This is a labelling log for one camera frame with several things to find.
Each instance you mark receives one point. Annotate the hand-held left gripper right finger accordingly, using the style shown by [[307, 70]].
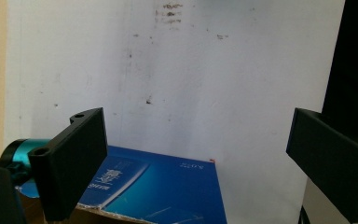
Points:
[[332, 161]]

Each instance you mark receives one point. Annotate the white table mat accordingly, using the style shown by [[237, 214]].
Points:
[[199, 93]]

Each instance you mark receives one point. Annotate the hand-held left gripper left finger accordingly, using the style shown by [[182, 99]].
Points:
[[68, 161]]

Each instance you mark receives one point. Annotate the black metal frame post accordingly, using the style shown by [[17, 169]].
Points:
[[354, 62]]

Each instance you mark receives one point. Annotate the blue cardboard box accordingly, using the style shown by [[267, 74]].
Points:
[[167, 193]]

